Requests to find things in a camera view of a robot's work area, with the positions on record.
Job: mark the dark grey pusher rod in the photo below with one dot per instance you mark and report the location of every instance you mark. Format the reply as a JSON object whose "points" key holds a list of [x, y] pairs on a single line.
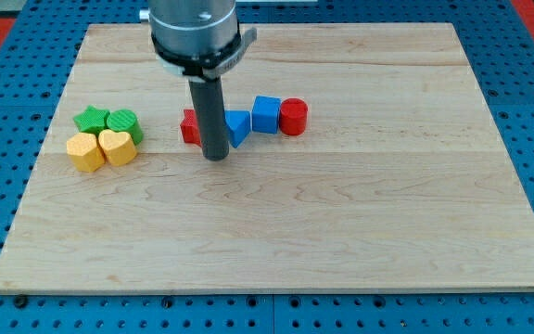
{"points": [[207, 98]]}

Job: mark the red star block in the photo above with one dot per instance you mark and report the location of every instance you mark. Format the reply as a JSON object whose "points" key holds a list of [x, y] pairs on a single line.
{"points": [[189, 128]]}

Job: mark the blue triangle block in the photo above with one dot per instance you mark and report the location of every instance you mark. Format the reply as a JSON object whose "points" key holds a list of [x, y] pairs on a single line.
{"points": [[238, 123]]}

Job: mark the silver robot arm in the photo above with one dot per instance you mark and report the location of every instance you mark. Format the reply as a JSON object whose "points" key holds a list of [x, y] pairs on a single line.
{"points": [[200, 40]]}

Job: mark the green star block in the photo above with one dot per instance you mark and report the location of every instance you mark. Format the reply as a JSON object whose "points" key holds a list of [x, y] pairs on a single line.
{"points": [[92, 120]]}

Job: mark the blue cube block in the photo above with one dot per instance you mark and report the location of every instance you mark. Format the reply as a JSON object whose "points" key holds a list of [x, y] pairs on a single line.
{"points": [[265, 114]]}

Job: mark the red cylinder block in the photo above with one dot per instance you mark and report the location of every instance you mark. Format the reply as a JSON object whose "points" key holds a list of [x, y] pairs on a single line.
{"points": [[293, 116]]}

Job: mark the green cylinder block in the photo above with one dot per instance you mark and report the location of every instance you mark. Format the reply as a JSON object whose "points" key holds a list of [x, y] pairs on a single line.
{"points": [[125, 120]]}

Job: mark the yellow heart block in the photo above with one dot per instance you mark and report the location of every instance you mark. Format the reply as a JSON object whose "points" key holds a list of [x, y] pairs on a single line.
{"points": [[118, 147]]}

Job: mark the yellow hexagon block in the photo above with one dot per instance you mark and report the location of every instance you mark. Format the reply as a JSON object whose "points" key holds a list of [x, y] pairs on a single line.
{"points": [[84, 152]]}

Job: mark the wooden board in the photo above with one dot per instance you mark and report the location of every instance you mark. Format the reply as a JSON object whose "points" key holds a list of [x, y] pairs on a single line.
{"points": [[401, 182]]}

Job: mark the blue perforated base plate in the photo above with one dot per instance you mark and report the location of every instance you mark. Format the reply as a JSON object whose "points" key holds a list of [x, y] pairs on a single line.
{"points": [[35, 63]]}

